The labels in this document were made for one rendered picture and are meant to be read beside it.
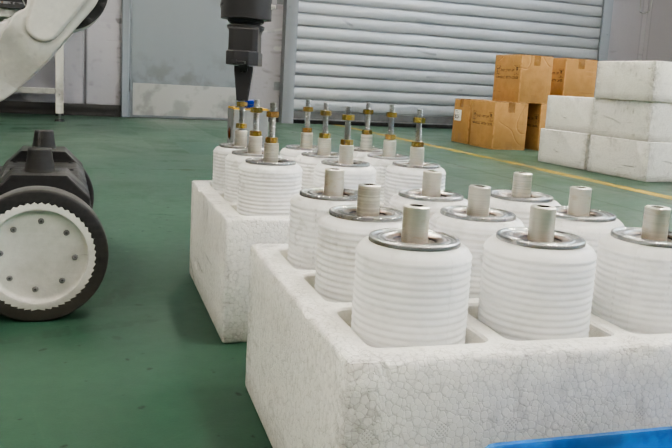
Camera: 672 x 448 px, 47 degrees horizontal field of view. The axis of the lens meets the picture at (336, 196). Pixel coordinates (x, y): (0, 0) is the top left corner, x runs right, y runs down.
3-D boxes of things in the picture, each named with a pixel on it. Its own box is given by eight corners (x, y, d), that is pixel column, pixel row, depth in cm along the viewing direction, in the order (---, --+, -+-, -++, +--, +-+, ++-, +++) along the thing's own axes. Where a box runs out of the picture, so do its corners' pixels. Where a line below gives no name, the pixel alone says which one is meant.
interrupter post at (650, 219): (651, 245, 68) (655, 209, 68) (633, 239, 71) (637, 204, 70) (673, 245, 69) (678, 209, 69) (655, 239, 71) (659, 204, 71)
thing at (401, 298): (364, 481, 60) (379, 255, 57) (330, 427, 69) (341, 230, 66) (475, 470, 62) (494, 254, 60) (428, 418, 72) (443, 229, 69)
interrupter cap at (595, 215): (567, 225, 76) (568, 218, 76) (527, 211, 83) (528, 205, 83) (631, 225, 78) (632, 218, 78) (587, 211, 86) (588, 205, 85)
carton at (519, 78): (549, 104, 490) (554, 56, 485) (518, 102, 481) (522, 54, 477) (522, 102, 517) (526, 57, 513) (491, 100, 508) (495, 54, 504)
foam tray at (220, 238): (222, 344, 108) (226, 219, 106) (189, 273, 145) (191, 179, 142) (469, 331, 120) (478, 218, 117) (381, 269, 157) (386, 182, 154)
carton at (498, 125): (524, 150, 488) (529, 103, 484) (491, 149, 481) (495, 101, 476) (500, 145, 516) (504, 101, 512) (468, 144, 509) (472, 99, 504)
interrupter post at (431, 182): (425, 200, 87) (427, 172, 87) (416, 197, 89) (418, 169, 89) (444, 200, 88) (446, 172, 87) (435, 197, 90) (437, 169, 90)
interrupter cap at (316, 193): (308, 203, 81) (309, 197, 80) (292, 192, 88) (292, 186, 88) (376, 204, 83) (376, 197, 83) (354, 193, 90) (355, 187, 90)
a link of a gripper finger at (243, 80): (233, 100, 134) (234, 64, 134) (251, 101, 135) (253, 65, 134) (232, 100, 133) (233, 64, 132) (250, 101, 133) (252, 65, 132)
